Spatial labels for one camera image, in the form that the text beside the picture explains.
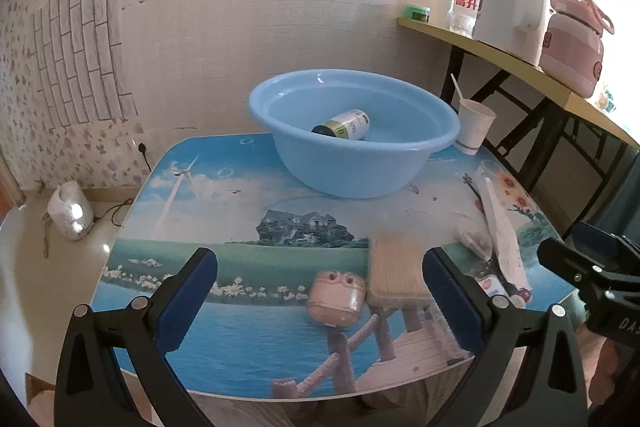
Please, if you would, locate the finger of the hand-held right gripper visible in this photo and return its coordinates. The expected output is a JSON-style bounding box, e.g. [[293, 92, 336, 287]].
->
[[571, 221, 640, 258], [537, 238, 640, 303]]

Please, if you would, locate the clear plastic wrapper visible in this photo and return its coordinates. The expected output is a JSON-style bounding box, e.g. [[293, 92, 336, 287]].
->
[[475, 162, 529, 289]]

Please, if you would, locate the light blue plastic basin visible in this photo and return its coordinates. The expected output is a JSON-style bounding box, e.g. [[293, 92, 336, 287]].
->
[[248, 68, 461, 199]]

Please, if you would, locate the pink lunch pot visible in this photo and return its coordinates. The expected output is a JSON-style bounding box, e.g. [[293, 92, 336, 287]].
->
[[541, 0, 615, 98]]

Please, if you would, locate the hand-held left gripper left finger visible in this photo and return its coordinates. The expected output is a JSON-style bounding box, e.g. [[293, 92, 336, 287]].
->
[[54, 247, 219, 427]]

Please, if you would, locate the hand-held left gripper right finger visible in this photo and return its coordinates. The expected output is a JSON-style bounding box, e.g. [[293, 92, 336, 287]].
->
[[422, 247, 588, 427]]

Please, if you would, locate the clear plastic snack bag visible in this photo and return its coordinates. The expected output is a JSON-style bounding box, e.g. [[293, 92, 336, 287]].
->
[[457, 227, 531, 308]]

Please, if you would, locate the black power cable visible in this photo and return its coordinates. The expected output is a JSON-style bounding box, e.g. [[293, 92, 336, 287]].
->
[[92, 142, 153, 228]]

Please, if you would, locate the colourful small packet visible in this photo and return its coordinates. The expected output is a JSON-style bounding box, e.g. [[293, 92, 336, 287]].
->
[[595, 83, 621, 114]]

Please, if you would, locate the person's right hand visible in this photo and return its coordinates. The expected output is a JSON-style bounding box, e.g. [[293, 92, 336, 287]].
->
[[575, 322, 626, 413]]

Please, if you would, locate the white paper cup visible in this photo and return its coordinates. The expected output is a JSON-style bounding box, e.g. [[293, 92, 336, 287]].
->
[[453, 99, 497, 156]]

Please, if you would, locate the yellow folding table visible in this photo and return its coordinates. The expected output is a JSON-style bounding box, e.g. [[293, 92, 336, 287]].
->
[[396, 17, 640, 258]]

